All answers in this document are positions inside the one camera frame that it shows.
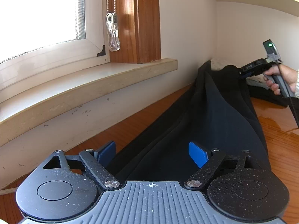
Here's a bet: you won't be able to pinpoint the black Nike sweatpants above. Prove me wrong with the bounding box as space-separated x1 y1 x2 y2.
107 62 270 183

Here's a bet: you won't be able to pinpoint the person's right forearm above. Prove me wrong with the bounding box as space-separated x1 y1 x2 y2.
295 70 299 98

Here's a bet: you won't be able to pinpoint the person's right hand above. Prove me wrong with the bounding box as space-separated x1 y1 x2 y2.
263 64 298 95

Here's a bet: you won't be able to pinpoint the grey folded garment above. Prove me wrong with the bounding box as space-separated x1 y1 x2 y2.
246 77 269 90

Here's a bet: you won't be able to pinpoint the black folded garment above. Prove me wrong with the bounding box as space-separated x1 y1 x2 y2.
247 85 288 108

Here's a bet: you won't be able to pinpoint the white patterned folded cloth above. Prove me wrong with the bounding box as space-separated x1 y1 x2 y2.
211 58 234 71

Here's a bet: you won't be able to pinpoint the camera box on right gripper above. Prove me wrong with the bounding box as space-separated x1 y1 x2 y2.
263 39 282 63

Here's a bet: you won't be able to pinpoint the brown wooden window frame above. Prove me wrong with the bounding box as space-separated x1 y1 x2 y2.
108 0 161 64

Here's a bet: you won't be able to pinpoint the clear blind pull handle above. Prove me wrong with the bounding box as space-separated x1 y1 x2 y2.
106 13 121 52

